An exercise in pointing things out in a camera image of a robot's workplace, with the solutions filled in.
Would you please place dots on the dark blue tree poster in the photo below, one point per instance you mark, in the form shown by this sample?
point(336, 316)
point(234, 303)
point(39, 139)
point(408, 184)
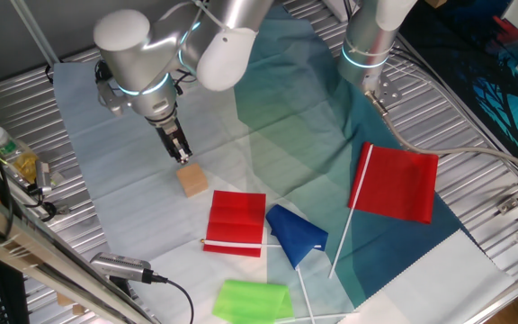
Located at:
point(466, 54)

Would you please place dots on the silver ribbed camera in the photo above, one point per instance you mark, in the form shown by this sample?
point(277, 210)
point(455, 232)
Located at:
point(119, 266)

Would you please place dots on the tiny spare wooden cube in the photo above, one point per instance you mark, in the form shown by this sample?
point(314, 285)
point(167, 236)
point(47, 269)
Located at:
point(78, 309)

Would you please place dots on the thin aluminium pole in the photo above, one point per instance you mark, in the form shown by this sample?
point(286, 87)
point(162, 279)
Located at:
point(34, 33)

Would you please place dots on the blue flag white stick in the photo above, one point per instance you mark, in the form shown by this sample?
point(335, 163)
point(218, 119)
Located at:
point(295, 234)

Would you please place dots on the small wooden block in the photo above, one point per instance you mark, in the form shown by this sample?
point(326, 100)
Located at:
point(192, 181)

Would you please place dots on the aluminium frame beam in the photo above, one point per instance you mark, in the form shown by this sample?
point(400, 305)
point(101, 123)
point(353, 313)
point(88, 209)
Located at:
point(38, 252)

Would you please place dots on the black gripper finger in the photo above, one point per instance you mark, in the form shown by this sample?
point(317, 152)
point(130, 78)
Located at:
point(182, 150)
point(172, 150)

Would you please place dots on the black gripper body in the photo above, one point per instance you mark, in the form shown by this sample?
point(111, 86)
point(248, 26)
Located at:
point(169, 130)

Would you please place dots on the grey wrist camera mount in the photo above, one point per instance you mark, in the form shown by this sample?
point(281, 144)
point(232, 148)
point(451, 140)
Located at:
point(110, 101)

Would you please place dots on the large red flag white stick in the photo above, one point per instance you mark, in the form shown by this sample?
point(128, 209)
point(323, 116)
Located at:
point(398, 184)

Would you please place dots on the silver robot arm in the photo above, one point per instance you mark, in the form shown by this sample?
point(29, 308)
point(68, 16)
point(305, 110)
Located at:
point(151, 54)

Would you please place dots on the blue green gradient cloth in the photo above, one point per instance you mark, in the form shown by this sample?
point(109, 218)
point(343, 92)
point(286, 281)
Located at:
point(286, 135)

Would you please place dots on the small red flag gold tip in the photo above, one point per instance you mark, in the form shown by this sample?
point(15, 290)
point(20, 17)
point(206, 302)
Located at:
point(236, 220)

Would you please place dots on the yellow liquid plastic bottle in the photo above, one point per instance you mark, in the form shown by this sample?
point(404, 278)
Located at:
point(5, 144)

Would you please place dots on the green flag white stick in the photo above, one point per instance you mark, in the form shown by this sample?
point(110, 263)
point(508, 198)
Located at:
point(250, 301)

